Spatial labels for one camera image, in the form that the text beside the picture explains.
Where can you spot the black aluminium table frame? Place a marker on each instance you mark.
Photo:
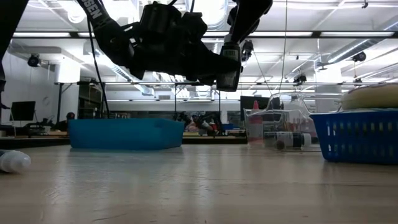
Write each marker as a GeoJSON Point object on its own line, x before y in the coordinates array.
{"type": "Point", "coordinates": [37, 142]}

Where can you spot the silver ventilation duct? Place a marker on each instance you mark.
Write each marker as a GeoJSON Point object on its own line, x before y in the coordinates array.
{"type": "Point", "coordinates": [214, 12]}

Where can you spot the dark background shelf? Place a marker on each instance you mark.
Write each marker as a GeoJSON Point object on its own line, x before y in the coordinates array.
{"type": "Point", "coordinates": [90, 105]}

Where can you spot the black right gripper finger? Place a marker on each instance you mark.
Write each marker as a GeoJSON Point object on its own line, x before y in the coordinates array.
{"type": "Point", "coordinates": [252, 15]}
{"type": "Point", "coordinates": [232, 15]}

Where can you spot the red food colouring bottle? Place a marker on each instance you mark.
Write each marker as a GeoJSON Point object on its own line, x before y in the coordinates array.
{"type": "Point", "coordinates": [255, 127]}

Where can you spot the black food colouring bottle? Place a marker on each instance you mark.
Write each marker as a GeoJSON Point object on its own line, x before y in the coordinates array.
{"type": "Point", "coordinates": [292, 139]}

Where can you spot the pink frosted donut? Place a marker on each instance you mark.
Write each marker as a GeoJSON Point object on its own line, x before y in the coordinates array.
{"type": "Point", "coordinates": [370, 98]}

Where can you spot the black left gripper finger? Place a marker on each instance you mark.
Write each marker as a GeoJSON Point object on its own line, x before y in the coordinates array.
{"type": "Point", "coordinates": [211, 68]}

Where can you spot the silver diagonal duct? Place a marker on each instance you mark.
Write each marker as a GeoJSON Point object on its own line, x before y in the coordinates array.
{"type": "Point", "coordinates": [357, 49]}

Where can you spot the black background workstation frame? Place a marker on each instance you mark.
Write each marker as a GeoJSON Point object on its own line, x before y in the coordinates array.
{"type": "Point", "coordinates": [175, 102]}

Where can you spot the blue plastic basket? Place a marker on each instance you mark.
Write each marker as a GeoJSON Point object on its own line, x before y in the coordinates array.
{"type": "Point", "coordinates": [342, 157]}

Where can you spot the black computer monitor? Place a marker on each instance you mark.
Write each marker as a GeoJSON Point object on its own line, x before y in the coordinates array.
{"type": "Point", "coordinates": [23, 111]}

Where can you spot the clear plastic container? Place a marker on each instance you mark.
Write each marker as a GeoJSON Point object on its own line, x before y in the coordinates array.
{"type": "Point", "coordinates": [295, 124]}

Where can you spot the person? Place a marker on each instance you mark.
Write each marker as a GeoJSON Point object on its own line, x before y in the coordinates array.
{"type": "Point", "coordinates": [70, 115]}

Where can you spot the long overhead light bar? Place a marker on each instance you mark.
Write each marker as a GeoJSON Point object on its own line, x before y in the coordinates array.
{"type": "Point", "coordinates": [280, 34]}

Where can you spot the teal plastic bin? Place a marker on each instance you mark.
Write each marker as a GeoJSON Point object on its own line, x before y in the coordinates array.
{"type": "Point", "coordinates": [124, 133]}

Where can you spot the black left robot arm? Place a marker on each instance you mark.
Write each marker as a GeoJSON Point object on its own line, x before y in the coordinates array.
{"type": "Point", "coordinates": [99, 18]}

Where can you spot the black ceiling camera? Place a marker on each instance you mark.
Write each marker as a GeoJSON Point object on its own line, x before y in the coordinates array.
{"type": "Point", "coordinates": [359, 56]}
{"type": "Point", "coordinates": [300, 78]}
{"type": "Point", "coordinates": [247, 49]}
{"type": "Point", "coordinates": [33, 61]}

